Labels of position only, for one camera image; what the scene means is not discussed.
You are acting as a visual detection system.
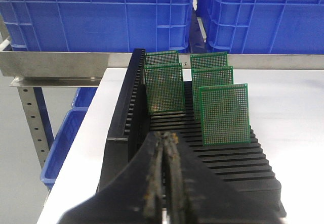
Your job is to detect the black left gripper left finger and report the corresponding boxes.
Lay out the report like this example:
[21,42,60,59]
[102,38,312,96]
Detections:
[59,132,163,223]

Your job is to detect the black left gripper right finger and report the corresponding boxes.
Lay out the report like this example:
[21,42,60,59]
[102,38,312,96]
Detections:
[164,131,280,223]

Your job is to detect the black slotted board rack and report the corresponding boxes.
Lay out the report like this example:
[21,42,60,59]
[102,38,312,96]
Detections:
[86,49,286,223]

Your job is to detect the green perforated circuit board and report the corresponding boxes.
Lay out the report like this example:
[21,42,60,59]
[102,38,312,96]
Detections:
[145,50,179,66]
[190,52,228,70]
[191,66,233,120]
[144,63,185,115]
[199,83,251,146]

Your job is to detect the lower blue plastic crate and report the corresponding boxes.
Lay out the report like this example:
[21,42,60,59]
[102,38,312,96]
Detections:
[40,87,97,189]

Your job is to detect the blue plastic crate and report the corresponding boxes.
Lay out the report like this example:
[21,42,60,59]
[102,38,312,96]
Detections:
[1,0,193,52]
[40,87,97,189]
[197,0,323,54]

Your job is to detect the steel perforated table leg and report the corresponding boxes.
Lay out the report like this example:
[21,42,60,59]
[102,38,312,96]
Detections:
[17,87,54,167]

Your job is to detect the centre blue plastic crate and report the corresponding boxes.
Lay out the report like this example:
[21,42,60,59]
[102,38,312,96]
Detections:
[197,0,323,54]

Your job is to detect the left blue plastic crate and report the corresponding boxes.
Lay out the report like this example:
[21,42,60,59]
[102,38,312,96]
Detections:
[1,0,193,52]

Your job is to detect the steel table edge rail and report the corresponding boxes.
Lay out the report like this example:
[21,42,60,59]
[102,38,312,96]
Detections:
[1,49,323,87]

